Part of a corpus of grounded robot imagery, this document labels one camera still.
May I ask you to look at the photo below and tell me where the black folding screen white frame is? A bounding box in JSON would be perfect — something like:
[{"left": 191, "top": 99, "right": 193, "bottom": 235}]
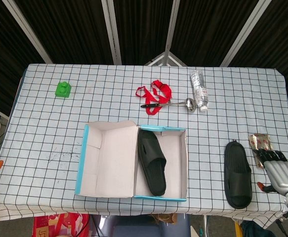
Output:
[{"left": 0, "top": 0, "right": 288, "bottom": 117}]

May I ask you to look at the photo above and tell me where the light blue cardboard shoe box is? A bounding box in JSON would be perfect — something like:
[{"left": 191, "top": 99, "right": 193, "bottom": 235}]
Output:
[{"left": 74, "top": 120, "right": 189, "bottom": 202}]

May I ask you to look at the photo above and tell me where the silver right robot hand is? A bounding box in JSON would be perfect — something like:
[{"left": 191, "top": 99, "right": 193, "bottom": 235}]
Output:
[{"left": 254, "top": 148, "right": 288, "bottom": 197}]

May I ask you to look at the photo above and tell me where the metal ladle black handle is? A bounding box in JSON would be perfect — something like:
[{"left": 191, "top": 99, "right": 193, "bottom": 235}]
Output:
[{"left": 140, "top": 97, "right": 197, "bottom": 114}]

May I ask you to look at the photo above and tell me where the red fabric strap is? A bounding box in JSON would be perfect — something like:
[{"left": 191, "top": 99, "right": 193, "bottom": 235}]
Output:
[{"left": 135, "top": 79, "right": 173, "bottom": 116}]

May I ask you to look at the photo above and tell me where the white black checkered tablecloth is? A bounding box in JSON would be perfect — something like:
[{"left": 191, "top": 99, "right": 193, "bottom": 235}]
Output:
[{"left": 0, "top": 63, "right": 288, "bottom": 224}]

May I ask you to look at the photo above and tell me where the white metal triangular frame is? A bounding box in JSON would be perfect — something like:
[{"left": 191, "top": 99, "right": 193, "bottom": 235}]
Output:
[{"left": 145, "top": 51, "right": 188, "bottom": 67}]

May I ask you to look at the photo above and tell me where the black rubber slipper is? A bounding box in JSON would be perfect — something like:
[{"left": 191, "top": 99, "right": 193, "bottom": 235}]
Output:
[
  {"left": 223, "top": 139, "right": 253, "bottom": 209},
  {"left": 137, "top": 129, "right": 167, "bottom": 197}
]

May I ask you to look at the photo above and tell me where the green toy building block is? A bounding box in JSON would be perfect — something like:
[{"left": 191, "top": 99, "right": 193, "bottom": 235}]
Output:
[{"left": 55, "top": 81, "right": 72, "bottom": 99}]

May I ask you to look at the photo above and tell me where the clear plastic water bottle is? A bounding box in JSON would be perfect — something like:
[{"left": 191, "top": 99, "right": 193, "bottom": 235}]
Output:
[{"left": 190, "top": 69, "right": 210, "bottom": 112}]

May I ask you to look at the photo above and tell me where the crumpled foil snack packet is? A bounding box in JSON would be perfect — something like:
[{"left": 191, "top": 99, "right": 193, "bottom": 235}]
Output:
[{"left": 247, "top": 133, "right": 275, "bottom": 170}]

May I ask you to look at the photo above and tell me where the red plastic snack bag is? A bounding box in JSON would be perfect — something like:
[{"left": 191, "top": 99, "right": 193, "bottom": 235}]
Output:
[{"left": 32, "top": 212, "right": 91, "bottom": 237}]

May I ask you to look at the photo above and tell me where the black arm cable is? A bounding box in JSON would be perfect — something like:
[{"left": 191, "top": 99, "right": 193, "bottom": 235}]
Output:
[{"left": 278, "top": 211, "right": 288, "bottom": 237}]

